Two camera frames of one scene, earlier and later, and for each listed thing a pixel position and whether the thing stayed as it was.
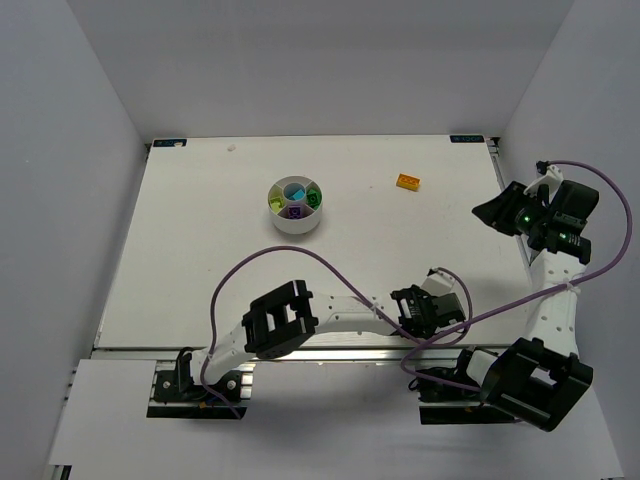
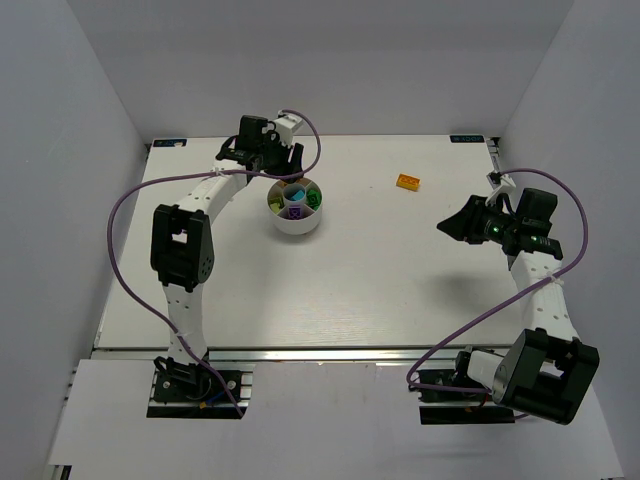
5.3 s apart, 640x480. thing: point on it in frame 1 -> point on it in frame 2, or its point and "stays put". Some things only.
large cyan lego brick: (298, 195) stays put
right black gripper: (507, 214) -> (473, 221)
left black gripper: (413, 310) -> (278, 158)
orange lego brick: (408, 182) stays put
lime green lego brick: (276, 203) stays put
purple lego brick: (295, 212) stays put
